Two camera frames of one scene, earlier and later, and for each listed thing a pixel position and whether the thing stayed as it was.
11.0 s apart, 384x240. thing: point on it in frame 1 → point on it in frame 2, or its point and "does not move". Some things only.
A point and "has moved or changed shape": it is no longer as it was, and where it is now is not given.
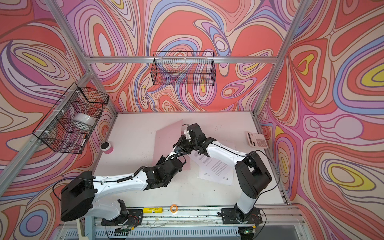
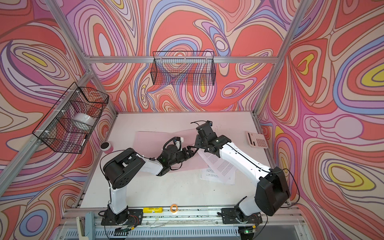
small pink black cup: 106,147 does not move
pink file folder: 165,138 has moved or changed shape
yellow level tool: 159,210 does not move
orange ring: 171,208 does not move
